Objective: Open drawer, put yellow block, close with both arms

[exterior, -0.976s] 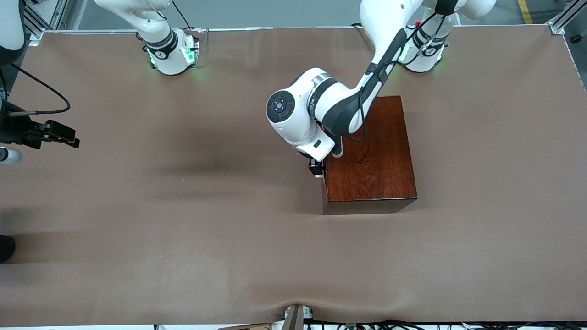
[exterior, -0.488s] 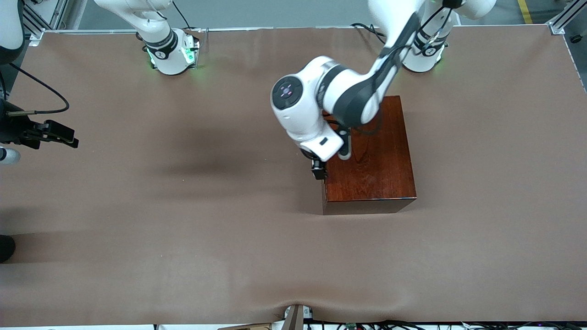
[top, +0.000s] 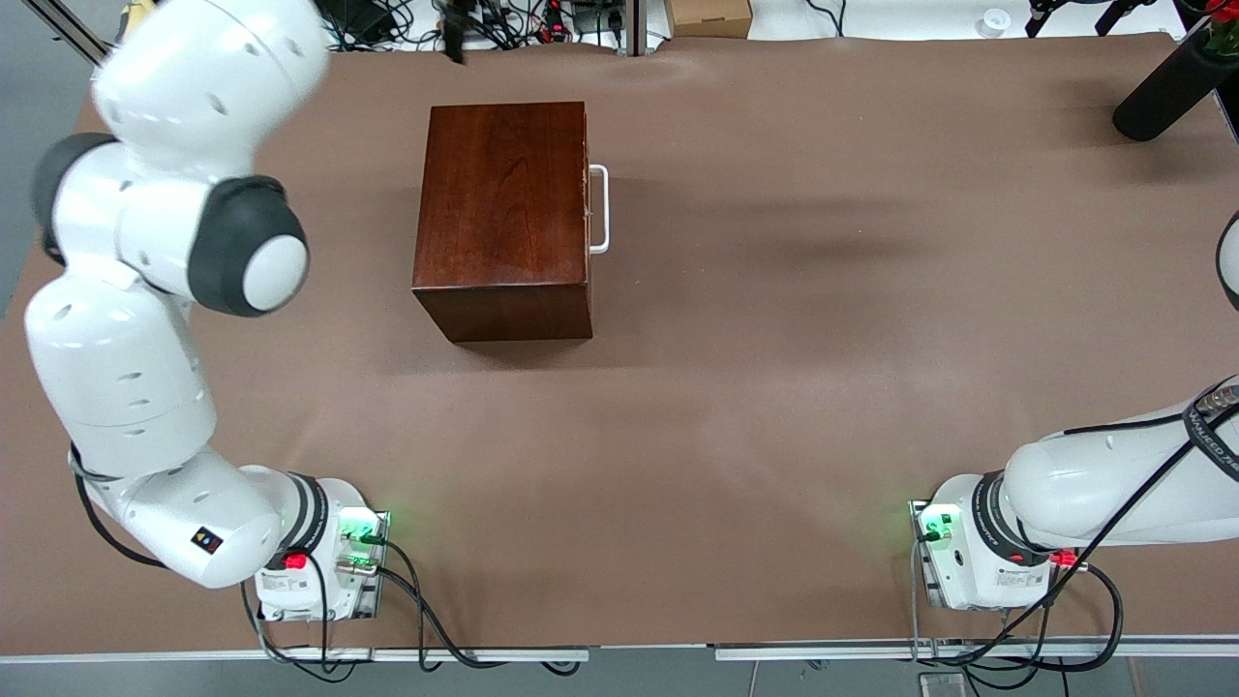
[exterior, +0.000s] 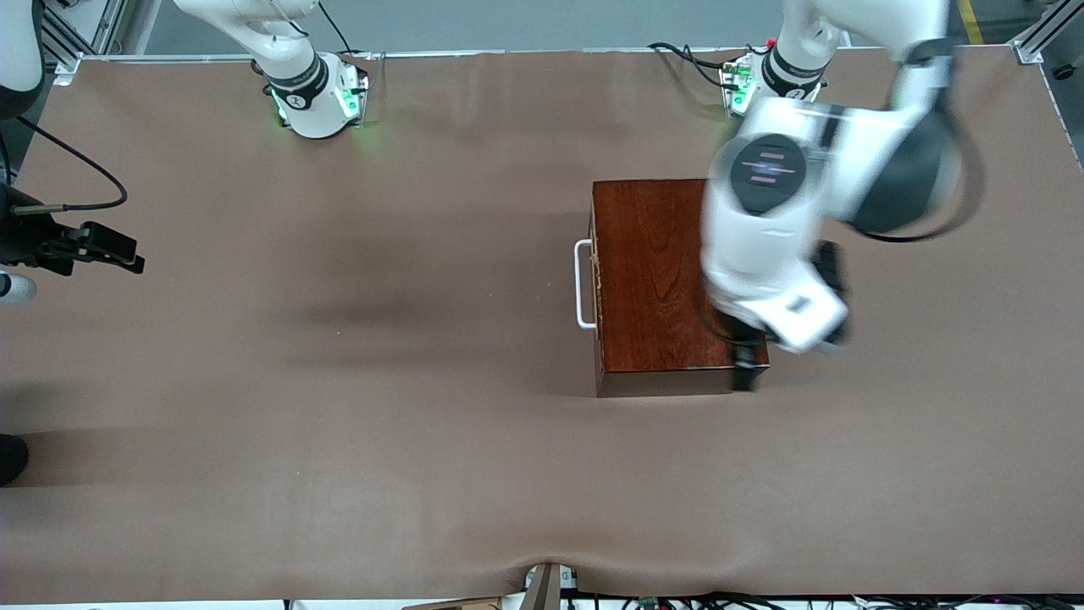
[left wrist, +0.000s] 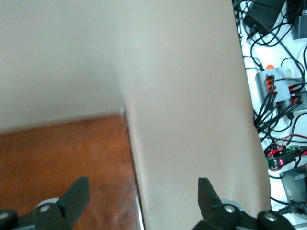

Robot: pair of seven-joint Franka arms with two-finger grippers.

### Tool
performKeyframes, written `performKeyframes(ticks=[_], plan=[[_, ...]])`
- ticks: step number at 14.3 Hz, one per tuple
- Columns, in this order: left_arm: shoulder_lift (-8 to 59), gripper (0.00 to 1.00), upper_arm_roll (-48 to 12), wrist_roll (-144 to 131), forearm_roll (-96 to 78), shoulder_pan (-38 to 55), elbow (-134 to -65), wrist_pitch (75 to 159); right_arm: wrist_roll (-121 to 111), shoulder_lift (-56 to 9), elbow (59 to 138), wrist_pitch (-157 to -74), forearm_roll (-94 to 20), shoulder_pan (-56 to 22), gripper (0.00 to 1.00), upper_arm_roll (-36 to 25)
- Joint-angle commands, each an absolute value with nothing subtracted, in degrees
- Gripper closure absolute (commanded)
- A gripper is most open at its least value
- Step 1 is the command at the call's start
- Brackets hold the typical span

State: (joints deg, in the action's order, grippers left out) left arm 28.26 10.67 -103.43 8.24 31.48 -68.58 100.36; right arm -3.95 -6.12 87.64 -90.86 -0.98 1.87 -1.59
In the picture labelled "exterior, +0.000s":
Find wooden drawer with white handle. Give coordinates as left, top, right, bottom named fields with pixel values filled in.
left=574, top=199, right=604, bottom=397

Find dark wooden drawer cabinet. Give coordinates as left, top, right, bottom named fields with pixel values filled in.
left=590, top=177, right=770, bottom=397

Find black round object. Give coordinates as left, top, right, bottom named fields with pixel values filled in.
left=0, top=434, right=29, bottom=488

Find brown table mat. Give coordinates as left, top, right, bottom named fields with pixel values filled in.
left=0, top=47, right=1084, bottom=604

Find grey table clamp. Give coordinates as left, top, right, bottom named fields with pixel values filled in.
left=521, top=562, right=577, bottom=610

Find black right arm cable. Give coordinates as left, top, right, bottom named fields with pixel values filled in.
left=8, top=114, right=130, bottom=213

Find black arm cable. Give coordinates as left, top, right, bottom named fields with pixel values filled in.
left=694, top=38, right=987, bottom=344
left=8, top=114, right=130, bottom=213

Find aluminium frame profile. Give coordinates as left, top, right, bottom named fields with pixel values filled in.
left=1012, top=0, right=1084, bottom=64
left=34, top=0, right=128, bottom=86

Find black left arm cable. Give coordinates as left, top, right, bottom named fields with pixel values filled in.
left=694, top=38, right=987, bottom=344

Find black base cables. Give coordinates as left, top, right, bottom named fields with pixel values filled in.
left=648, top=41, right=738, bottom=90

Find black base cable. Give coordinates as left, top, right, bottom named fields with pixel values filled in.
left=318, top=0, right=357, bottom=56

